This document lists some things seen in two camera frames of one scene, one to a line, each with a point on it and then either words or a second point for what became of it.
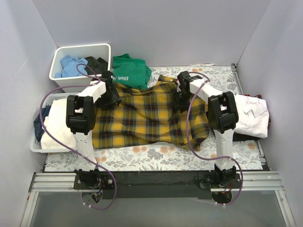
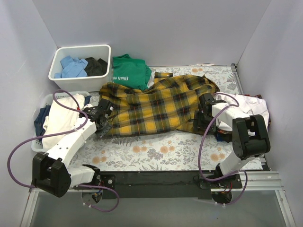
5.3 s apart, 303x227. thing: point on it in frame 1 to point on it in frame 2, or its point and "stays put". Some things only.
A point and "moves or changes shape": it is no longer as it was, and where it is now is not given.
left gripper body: [112, 99] to [103, 116]
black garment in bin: [99, 65] stays put
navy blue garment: [39, 128] stays put
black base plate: [156, 184] stays put
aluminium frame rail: [251, 181] stays put
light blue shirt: [68, 67] stays put
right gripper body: [179, 101] to [201, 116]
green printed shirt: [131, 72] stays put
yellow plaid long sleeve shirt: [149, 116] moves or changes shape
